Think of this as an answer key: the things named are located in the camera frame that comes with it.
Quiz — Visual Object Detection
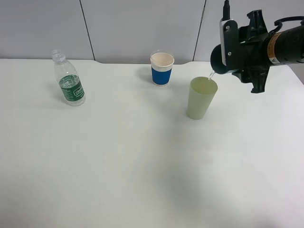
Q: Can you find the blue sleeved paper cup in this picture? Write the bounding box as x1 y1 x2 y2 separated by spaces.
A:
150 50 175 86

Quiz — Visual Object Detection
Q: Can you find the pale green tall cup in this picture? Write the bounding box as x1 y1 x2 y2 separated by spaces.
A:
187 76 218 120

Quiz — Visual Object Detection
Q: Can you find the black right camera cable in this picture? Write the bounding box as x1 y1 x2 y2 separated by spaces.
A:
222 0 304 34

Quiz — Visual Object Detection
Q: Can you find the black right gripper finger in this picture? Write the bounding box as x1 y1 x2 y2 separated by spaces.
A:
240 68 268 94
247 9 268 36

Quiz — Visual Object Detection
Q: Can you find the teal plastic cup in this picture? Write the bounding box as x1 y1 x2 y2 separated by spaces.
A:
210 44 227 75

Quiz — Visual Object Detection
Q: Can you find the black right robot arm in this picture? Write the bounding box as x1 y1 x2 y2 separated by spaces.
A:
232 9 304 94

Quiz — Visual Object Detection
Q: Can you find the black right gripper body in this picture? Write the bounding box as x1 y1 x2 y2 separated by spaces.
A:
233 26 275 79

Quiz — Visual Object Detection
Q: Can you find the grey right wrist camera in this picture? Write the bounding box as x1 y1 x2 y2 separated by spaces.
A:
219 19 240 73

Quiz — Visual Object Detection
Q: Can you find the clear bottle green label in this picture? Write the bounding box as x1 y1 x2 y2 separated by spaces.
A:
51 49 86 106

